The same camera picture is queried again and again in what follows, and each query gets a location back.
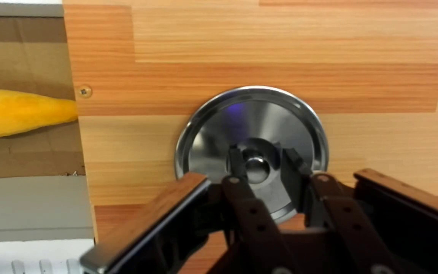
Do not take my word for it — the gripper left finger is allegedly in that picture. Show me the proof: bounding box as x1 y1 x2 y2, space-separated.
79 146 300 274

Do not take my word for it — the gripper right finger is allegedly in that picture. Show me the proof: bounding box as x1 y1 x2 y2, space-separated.
281 148 438 274

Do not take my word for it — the round steel pot lid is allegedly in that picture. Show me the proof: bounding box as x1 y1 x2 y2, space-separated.
174 86 330 225

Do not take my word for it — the yellow banana plush toy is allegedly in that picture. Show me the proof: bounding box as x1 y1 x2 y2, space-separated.
0 89 79 140

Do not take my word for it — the brown cardboard sheet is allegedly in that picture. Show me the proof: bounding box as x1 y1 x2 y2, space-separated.
0 16 86 178

